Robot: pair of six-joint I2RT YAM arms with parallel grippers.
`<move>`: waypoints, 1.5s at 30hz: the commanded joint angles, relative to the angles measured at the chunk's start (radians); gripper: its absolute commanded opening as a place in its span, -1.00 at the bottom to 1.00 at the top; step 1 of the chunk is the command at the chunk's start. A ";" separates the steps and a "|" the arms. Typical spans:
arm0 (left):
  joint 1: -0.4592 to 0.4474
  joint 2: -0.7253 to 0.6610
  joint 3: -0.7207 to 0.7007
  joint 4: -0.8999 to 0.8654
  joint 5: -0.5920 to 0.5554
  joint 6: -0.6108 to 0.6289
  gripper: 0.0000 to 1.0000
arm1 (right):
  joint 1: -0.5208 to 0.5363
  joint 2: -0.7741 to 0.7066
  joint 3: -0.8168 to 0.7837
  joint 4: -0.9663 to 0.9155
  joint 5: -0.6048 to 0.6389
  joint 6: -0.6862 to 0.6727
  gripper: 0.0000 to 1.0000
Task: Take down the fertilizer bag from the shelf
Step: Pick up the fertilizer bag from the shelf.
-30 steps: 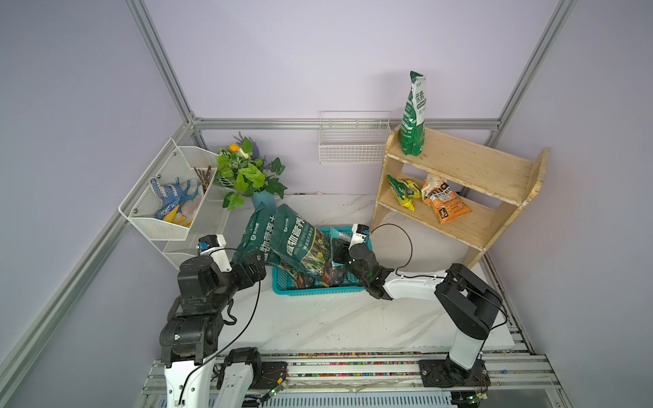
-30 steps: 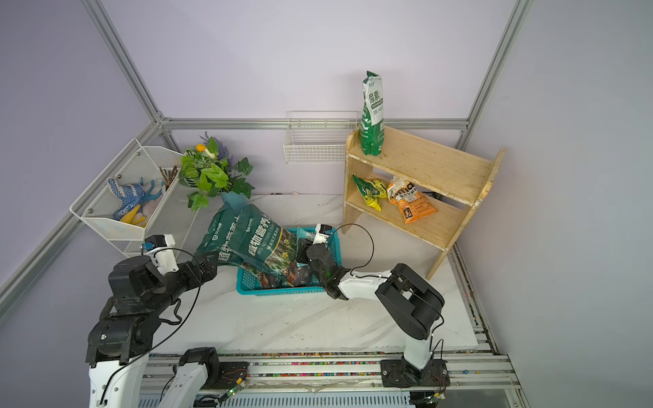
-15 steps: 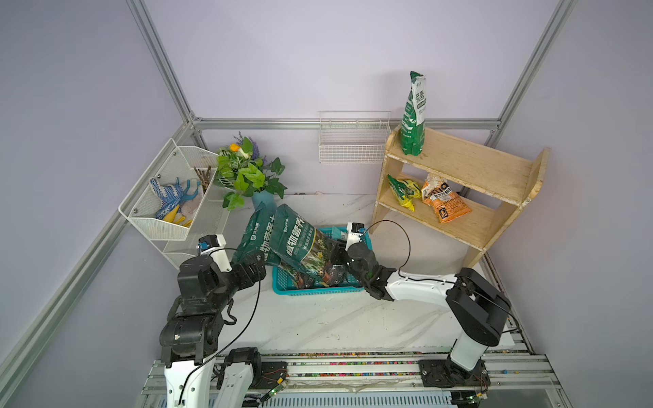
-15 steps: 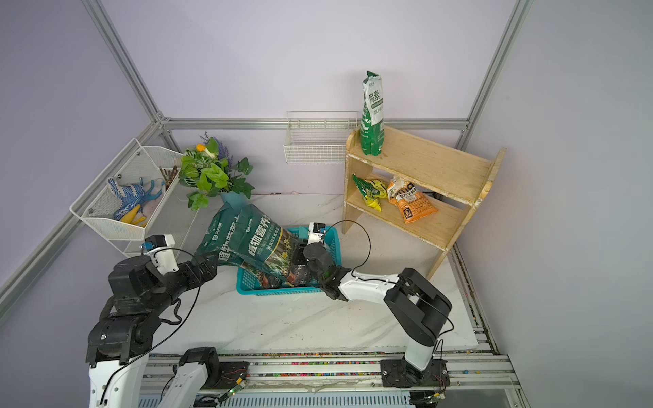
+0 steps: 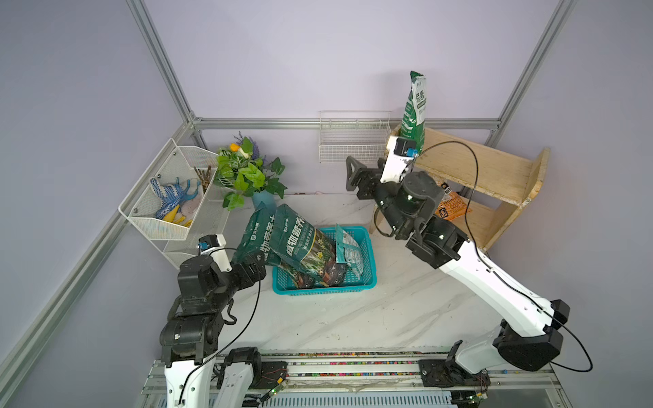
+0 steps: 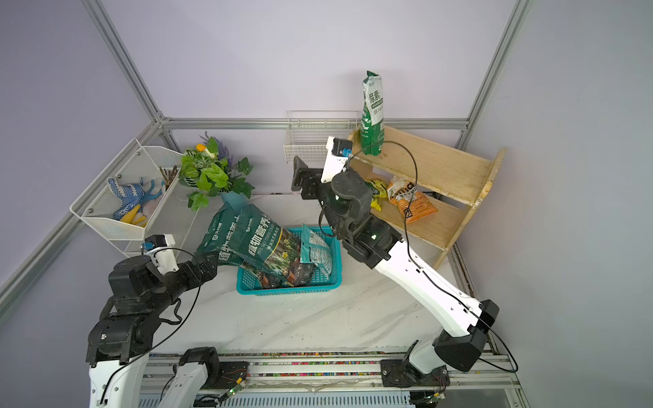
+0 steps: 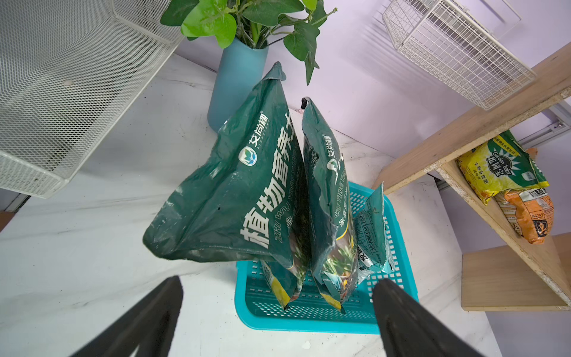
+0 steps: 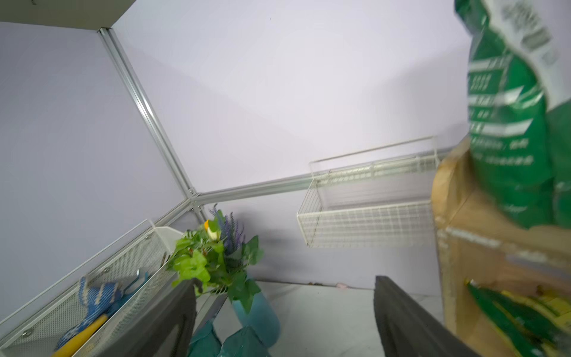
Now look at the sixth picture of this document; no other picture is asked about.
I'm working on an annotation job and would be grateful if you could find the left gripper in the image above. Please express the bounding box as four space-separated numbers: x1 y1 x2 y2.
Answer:
148 246 219 313

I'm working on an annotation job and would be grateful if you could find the teal white fertilizer bag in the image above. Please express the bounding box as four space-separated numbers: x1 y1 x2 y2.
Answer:
300 225 333 279

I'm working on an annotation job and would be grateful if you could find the dark green soil bag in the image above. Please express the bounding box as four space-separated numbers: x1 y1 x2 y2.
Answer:
229 204 316 288
196 203 282 289

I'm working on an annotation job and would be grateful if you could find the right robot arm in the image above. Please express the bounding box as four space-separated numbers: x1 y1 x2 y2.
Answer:
292 157 499 388

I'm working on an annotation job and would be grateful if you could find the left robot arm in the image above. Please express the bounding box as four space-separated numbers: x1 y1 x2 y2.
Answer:
86 250 248 407

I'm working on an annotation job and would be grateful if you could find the yellow green small bag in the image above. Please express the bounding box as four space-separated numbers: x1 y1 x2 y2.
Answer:
365 178 388 211

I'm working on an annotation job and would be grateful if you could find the green white tall bag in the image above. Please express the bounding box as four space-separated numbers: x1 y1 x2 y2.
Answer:
361 71 384 156

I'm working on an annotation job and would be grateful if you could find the orange small bag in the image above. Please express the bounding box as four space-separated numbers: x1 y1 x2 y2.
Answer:
387 176 438 224

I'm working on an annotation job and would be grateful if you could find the wooden two-tier shelf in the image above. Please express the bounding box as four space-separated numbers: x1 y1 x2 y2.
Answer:
342 124 508 270

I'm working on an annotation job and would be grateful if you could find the teal vase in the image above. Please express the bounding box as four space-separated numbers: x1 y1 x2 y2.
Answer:
220 191 249 214

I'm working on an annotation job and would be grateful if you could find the yellow toy in rack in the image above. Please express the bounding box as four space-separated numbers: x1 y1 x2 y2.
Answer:
120 205 147 227

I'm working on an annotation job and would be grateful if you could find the white mesh tiered rack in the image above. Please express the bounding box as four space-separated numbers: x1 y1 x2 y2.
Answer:
70 139 197 257

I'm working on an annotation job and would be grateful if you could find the brown twigs bundle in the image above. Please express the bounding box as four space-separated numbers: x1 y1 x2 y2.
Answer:
159 166 179 190

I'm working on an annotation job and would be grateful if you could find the artificial green plant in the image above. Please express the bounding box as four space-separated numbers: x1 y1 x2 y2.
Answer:
179 132 255 211

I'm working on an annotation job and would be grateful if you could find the blue knitted glove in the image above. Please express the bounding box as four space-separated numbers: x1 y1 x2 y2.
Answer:
107 178 165 221

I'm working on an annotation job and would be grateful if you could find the teal plastic basket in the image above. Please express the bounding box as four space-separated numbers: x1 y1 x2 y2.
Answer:
235 225 343 297

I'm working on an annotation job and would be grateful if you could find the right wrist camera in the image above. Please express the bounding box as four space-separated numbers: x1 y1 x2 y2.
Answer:
321 136 353 184

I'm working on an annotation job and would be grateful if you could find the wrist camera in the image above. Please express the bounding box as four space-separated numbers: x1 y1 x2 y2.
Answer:
140 234 179 275
321 136 353 184

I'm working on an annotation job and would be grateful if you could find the white wire wall basket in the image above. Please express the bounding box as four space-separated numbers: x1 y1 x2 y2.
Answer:
283 110 361 168

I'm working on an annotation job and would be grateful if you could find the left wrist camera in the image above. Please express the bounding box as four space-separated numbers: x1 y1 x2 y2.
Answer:
140 234 179 275

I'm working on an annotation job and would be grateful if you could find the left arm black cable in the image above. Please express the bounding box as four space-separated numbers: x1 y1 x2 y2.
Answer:
96 246 215 404

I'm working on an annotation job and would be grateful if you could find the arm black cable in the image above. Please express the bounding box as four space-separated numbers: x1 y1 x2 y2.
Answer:
344 140 520 373
96 246 215 404

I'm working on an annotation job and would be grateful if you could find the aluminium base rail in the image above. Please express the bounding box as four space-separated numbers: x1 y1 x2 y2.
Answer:
94 340 532 408

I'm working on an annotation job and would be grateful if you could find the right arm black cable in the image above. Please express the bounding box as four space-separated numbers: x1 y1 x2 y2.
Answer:
344 140 520 373

